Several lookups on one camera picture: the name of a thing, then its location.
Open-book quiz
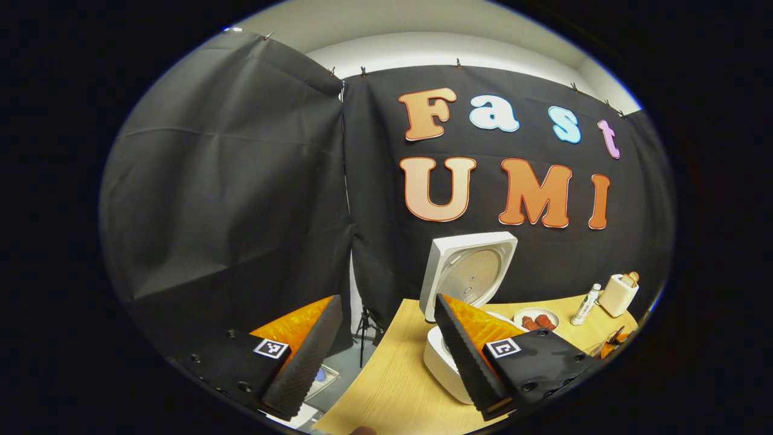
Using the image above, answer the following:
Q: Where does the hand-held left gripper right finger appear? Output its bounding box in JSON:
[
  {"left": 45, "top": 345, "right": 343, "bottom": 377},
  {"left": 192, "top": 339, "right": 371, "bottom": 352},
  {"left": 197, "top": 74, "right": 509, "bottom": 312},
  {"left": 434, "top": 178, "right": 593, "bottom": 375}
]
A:
[{"left": 434, "top": 294, "right": 605, "bottom": 422}]

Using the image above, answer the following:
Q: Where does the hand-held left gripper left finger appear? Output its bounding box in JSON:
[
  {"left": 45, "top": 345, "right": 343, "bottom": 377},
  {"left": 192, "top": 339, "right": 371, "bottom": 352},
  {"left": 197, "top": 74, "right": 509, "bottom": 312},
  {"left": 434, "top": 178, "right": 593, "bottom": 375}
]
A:
[{"left": 175, "top": 294, "right": 344, "bottom": 422}]

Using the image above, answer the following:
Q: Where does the white rice cooker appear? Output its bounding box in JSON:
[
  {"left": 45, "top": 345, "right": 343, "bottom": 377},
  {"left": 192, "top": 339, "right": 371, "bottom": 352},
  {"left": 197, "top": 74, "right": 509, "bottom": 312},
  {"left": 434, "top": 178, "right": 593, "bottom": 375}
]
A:
[{"left": 419, "top": 231, "right": 527, "bottom": 405}]

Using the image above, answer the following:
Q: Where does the clear plastic floor box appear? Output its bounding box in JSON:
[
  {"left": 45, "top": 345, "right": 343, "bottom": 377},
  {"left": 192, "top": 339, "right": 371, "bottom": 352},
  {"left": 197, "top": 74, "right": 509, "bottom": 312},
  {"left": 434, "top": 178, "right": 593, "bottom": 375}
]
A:
[{"left": 302, "top": 362, "right": 340, "bottom": 402}]

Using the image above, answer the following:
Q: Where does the white bottle with green label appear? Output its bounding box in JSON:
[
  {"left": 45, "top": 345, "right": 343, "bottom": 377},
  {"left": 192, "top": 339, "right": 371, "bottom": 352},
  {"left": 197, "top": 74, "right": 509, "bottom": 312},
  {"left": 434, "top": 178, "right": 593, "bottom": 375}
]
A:
[{"left": 570, "top": 283, "right": 603, "bottom": 327}]

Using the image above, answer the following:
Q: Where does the white toaster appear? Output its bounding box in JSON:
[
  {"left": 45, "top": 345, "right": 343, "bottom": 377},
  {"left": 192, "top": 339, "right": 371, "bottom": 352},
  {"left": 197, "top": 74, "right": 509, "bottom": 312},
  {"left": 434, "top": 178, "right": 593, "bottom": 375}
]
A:
[{"left": 597, "top": 273, "right": 640, "bottom": 318}]

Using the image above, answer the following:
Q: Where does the black tripod stand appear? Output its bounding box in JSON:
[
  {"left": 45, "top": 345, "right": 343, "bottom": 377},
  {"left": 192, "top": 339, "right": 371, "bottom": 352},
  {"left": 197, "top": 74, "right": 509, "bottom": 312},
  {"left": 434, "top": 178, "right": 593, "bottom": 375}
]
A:
[{"left": 355, "top": 307, "right": 382, "bottom": 368}]

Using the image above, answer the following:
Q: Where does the white oval plate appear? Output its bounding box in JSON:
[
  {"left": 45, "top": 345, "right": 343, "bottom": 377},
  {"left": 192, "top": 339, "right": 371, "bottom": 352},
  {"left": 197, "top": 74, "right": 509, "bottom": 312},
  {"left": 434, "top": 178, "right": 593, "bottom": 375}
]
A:
[{"left": 513, "top": 307, "right": 561, "bottom": 334}]

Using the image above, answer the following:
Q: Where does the black backdrop cloth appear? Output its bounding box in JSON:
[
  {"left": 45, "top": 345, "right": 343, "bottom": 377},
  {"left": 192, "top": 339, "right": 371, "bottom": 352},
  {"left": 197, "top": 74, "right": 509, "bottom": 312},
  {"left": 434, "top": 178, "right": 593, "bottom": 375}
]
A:
[{"left": 100, "top": 30, "right": 676, "bottom": 358}]

